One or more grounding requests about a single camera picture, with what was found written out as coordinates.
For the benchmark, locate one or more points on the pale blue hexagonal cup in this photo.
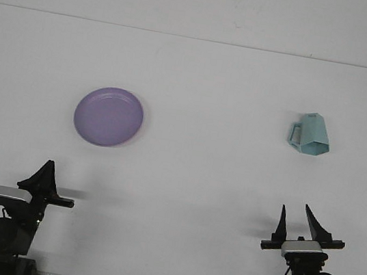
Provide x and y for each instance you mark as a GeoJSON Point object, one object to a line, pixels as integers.
{"type": "Point", "coordinates": [313, 136]}

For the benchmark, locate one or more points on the pale purple round plate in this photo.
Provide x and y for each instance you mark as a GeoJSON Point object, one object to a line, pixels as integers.
{"type": "Point", "coordinates": [108, 116]}

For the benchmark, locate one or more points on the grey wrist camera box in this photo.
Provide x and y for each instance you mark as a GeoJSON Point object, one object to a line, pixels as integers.
{"type": "Point", "coordinates": [10, 195]}
{"type": "Point", "coordinates": [301, 248]}

